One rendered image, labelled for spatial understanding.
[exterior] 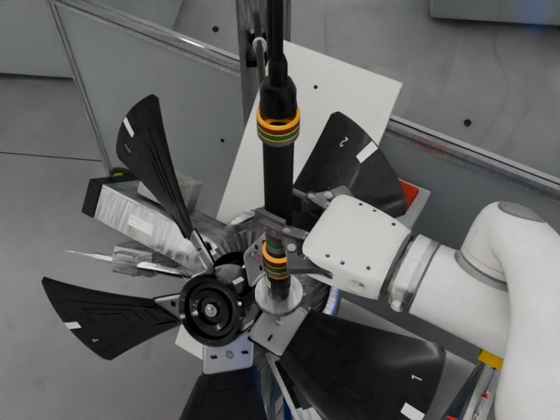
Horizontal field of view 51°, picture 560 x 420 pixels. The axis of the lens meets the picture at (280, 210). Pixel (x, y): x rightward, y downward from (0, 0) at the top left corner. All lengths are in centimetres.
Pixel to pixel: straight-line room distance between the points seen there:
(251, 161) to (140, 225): 25
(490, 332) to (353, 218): 19
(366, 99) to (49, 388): 165
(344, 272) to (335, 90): 53
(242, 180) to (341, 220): 54
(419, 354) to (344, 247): 36
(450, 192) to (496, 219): 101
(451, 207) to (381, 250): 101
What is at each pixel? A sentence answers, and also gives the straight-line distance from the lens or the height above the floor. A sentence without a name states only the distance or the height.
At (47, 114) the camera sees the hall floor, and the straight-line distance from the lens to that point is 321.
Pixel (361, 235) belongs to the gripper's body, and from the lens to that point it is 65.
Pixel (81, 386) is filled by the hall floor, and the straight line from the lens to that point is 230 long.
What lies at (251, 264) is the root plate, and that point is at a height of 124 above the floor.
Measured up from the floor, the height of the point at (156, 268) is 110.
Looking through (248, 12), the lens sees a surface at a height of 137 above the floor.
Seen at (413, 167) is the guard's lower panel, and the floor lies 88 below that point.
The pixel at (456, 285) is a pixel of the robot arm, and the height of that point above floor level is 152.
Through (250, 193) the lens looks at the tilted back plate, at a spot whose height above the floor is 113.
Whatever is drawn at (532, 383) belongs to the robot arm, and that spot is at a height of 159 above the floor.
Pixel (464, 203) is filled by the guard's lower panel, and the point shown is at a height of 83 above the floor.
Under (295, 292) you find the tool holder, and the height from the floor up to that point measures 129.
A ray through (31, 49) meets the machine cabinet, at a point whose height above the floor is 22.
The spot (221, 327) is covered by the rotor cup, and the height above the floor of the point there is 121.
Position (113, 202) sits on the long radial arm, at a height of 113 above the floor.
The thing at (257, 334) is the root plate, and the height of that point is 119.
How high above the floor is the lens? 204
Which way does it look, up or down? 52 degrees down
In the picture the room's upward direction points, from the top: straight up
